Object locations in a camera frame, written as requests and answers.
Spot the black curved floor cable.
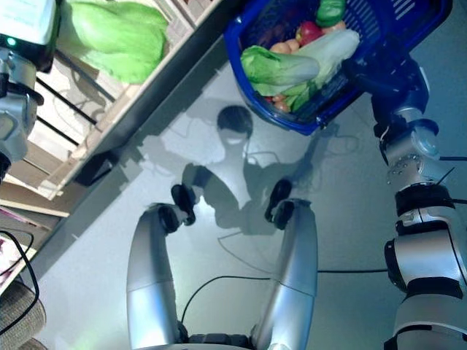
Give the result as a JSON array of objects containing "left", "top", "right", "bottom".
[{"left": 177, "top": 275, "right": 273, "bottom": 325}]

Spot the slatted wooden cabbage crate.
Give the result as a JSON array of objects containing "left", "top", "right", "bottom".
[{"left": 21, "top": 0, "right": 205, "bottom": 154}]

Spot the grey woven textured cover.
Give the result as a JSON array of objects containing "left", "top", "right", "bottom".
[{"left": 0, "top": 282, "right": 47, "bottom": 350}]

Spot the blue plastic shopping basket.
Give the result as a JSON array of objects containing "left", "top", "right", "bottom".
[{"left": 223, "top": 0, "right": 453, "bottom": 136}]

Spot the green bell pepper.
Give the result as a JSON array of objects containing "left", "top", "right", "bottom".
[{"left": 315, "top": 0, "right": 347, "bottom": 27}]

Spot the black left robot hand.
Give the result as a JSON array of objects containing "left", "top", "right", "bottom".
[{"left": 0, "top": 0, "right": 58, "bottom": 72}]

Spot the dark robot pelvis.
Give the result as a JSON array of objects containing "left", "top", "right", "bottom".
[{"left": 178, "top": 330, "right": 256, "bottom": 350}]

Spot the green napa cabbage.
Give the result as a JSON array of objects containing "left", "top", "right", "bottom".
[
  {"left": 284, "top": 28, "right": 361, "bottom": 112},
  {"left": 58, "top": 0, "right": 169, "bottom": 85},
  {"left": 240, "top": 45, "right": 322, "bottom": 96}
]

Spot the silver robot leg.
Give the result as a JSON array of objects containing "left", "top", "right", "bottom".
[
  {"left": 250, "top": 198, "right": 319, "bottom": 350},
  {"left": 126, "top": 203, "right": 183, "bottom": 350}
]

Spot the black left robot foot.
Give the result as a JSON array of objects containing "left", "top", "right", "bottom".
[{"left": 170, "top": 184, "right": 201, "bottom": 226}]

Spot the silver right robot leg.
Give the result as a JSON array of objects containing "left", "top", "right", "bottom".
[{"left": 250, "top": 198, "right": 319, "bottom": 350}]

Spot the red apple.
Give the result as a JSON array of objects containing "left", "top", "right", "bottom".
[{"left": 296, "top": 20, "right": 325, "bottom": 47}]

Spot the silver left robot leg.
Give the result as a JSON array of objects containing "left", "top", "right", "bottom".
[{"left": 126, "top": 203, "right": 183, "bottom": 350}]

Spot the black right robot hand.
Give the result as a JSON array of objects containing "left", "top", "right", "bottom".
[{"left": 344, "top": 58, "right": 428, "bottom": 125}]

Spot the wooden vegetable display stand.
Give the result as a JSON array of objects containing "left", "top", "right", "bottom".
[{"left": 0, "top": 0, "right": 234, "bottom": 219}]

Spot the black looped floor cable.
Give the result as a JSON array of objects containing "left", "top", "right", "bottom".
[{"left": 0, "top": 229, "right": 40, "bottom": 331}]

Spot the black robot foot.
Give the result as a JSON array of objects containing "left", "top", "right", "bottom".
[
  {"left": 170, "top": 184, "right": 201, "bottom": 226},
  {"left": 264, "top": 179, "right": 295, "bottom": 231}
]

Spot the purple white turnip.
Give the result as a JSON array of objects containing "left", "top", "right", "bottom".
[{"left": 0, "top": 236, "right": 21, "bottom": 284}]

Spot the black right robot foot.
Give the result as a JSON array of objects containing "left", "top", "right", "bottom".
[{"left": 264, "top": 179, "right": 295, "bottom": 231}]

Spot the straight black floor cable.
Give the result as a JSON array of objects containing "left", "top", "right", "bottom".
[{"left": 317, "top": 268, "right": 390, "bottom": 274}]

